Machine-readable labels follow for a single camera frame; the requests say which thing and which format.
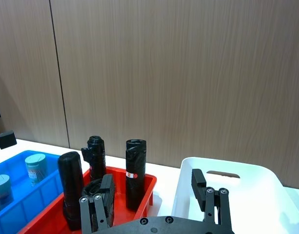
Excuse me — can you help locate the short black bag roll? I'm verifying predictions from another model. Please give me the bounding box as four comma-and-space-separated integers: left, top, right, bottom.
81, 178, 105, 232

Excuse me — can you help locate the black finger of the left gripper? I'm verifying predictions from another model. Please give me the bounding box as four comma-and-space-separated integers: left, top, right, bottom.
0, 130, 18, 159

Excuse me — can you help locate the black bag roll loose flap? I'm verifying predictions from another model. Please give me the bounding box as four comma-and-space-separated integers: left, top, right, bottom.
80, 136, 107, 182

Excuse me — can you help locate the teal bag roll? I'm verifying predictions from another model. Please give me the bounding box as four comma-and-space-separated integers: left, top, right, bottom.
0, 174, 14, 215
24, 154, 48, 188

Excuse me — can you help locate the red plastic bin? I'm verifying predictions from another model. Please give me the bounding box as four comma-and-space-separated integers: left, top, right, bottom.
17, 166, 158, 234

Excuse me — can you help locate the blue plastic bin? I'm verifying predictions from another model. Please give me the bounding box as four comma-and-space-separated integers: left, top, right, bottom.
0, 150, 64, 234

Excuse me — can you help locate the white plastic basket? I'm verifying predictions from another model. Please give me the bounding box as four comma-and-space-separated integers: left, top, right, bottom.
171, 157, 299, 234

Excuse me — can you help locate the smooth black bag roll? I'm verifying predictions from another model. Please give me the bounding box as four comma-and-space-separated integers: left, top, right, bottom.
57, 151, 85, 231

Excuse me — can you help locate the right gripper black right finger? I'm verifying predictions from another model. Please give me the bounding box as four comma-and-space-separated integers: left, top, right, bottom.
191, 168, 232, 228

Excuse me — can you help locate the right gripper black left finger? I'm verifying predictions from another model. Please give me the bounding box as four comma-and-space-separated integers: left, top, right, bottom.
79, 174, 116, 234

